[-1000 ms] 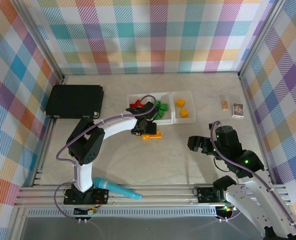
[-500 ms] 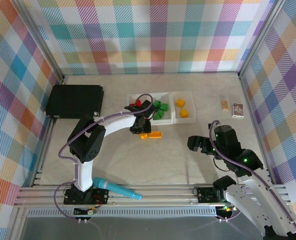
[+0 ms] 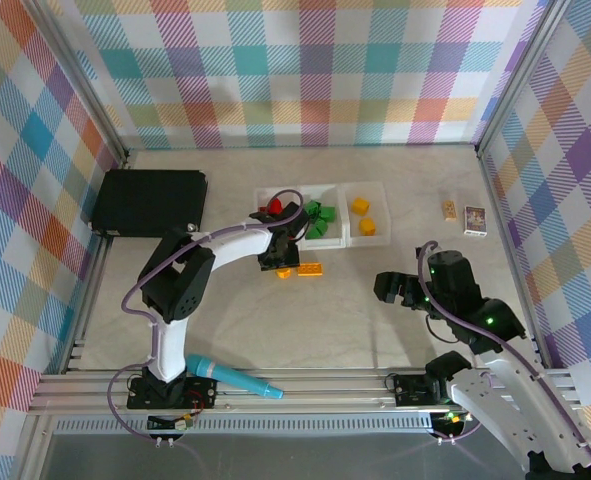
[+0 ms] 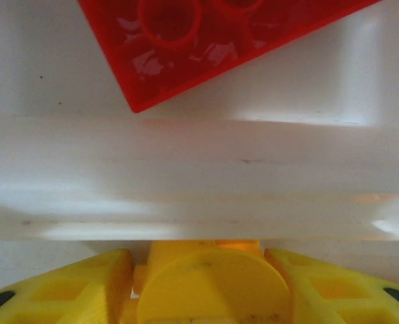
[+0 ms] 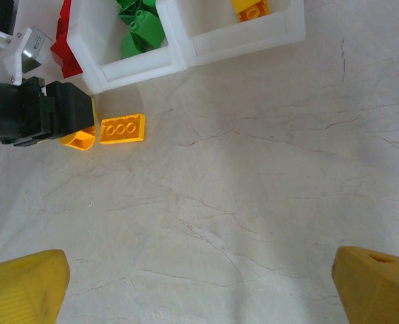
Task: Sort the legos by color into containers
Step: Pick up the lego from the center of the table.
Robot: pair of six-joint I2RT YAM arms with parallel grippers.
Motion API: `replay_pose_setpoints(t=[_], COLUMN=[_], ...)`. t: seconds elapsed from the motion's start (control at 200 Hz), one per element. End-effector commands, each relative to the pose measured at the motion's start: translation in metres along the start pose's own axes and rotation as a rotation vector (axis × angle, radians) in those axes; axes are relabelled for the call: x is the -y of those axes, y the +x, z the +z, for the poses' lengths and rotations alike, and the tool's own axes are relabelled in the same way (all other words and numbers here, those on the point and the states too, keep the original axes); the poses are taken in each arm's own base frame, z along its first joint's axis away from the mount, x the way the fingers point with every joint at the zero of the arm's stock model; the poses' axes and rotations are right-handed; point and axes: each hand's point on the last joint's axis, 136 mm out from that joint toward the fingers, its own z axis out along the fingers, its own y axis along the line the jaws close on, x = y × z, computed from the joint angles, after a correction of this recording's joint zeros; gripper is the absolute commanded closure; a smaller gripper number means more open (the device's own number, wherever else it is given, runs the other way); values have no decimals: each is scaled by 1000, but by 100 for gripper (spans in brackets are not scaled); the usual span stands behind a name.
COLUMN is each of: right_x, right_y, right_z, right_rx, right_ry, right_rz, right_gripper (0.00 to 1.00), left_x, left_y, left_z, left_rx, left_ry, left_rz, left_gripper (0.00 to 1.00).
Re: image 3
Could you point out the yellow hexagonal lego piece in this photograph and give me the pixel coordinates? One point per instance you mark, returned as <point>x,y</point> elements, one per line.
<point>283,274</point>

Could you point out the dark green six-stud lego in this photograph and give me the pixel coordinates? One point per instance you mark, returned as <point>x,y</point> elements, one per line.
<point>312,207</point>

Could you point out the green lego block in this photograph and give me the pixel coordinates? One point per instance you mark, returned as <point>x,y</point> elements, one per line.
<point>329,214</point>
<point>318,230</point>

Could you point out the yellow lego block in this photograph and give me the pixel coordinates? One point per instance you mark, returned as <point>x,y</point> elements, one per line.
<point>360,205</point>
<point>367,226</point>

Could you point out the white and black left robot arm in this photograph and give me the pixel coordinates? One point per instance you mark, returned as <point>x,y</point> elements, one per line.
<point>235,245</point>

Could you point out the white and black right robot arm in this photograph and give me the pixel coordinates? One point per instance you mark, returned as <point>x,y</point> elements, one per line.
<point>515,390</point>

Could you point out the long yellow lego brick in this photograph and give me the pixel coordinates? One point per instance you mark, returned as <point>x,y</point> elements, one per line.
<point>310,270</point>

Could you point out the small purple card box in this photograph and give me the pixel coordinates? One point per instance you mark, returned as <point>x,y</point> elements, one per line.
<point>475,221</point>

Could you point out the small wooden block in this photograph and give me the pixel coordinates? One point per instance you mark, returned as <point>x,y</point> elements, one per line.
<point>449,210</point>

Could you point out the clear three-compartment container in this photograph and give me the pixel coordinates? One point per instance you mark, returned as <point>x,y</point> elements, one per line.
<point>380,200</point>

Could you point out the teal marker pen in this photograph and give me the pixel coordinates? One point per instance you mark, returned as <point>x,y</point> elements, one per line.
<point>215,372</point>

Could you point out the small black connector module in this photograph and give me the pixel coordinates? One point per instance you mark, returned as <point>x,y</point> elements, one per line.
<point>454,419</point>
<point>182,423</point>

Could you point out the black hard case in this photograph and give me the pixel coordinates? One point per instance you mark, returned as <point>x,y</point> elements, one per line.
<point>145,200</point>

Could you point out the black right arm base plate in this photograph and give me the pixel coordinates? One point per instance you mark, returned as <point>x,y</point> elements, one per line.
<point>410,390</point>

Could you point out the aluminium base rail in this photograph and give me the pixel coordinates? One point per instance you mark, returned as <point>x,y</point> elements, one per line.
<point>325,390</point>

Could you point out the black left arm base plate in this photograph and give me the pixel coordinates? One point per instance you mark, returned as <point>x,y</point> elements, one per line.
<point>200,392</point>

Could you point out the aluminium side rail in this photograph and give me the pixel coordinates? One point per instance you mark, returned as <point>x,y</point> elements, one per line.
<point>87,300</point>

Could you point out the aluminium corner post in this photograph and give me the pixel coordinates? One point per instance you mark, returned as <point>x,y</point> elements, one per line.
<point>520,75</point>
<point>90,100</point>

